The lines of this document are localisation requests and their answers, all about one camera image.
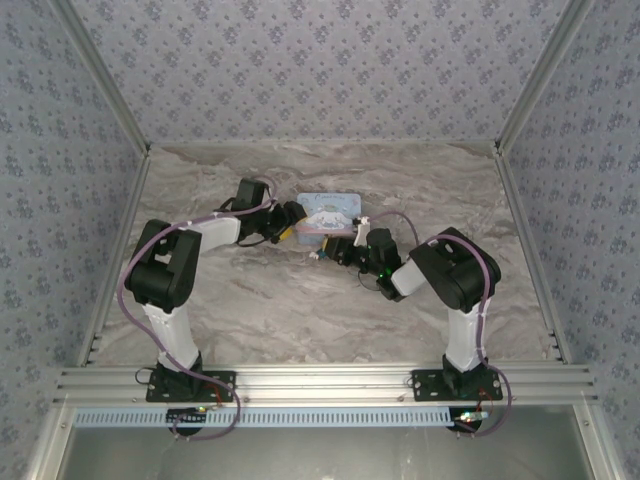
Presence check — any light blue patterned pouch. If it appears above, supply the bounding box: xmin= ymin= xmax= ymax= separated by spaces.
xmin=295 ymin=191 xmax=364 ymax=247

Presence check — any small black circuit board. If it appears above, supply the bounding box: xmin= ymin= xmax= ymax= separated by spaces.
xmin=167 ymin=407 xmax=207 ymax=435
xmin=446 ymin=407 xmax=490 ymax=432

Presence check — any grey metal panel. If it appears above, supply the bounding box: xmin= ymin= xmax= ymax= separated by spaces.
xmin=27 ymin=404 xmax=616 ymax=480

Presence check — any aluminium cross rail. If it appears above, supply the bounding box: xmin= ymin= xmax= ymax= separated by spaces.
xmin=54 ymin=364 xmax=599 ymax=405

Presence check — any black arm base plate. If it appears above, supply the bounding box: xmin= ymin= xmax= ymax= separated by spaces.
xmin=410 ymin=368 xmax=504 ymax=403
xmin=145 ymin=368 xmax=237 ymax=403

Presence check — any aluminium side rail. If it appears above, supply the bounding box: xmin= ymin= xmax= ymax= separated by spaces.
xmin=77 ymin=149 xmax=153 ymax=366
xmin=493 ymin=149 xmax=572 ymax=365

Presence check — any white slotted cable duct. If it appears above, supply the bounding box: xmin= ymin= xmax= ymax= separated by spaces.
xmin=74 ymin=407 xmax=454 ymax=429

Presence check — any aluminium frame post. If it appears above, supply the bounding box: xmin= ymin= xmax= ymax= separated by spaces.
xmin=493 ymin=0 xmax=597 ymax=154
xmin=49 ymin=0 xmax=153 ymax=154

